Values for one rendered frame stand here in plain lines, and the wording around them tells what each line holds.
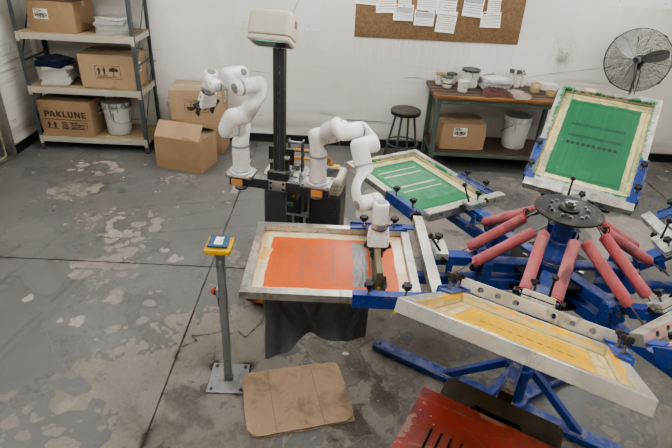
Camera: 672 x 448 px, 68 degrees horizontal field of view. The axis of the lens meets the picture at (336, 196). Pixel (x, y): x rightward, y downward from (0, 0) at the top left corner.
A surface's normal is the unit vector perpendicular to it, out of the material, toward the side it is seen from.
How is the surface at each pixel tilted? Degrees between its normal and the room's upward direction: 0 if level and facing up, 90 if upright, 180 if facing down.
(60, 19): 90
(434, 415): 0
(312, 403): 3
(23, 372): 0
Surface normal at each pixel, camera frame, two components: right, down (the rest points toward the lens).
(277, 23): -0.16, 0.01
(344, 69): -0.01, 0.47
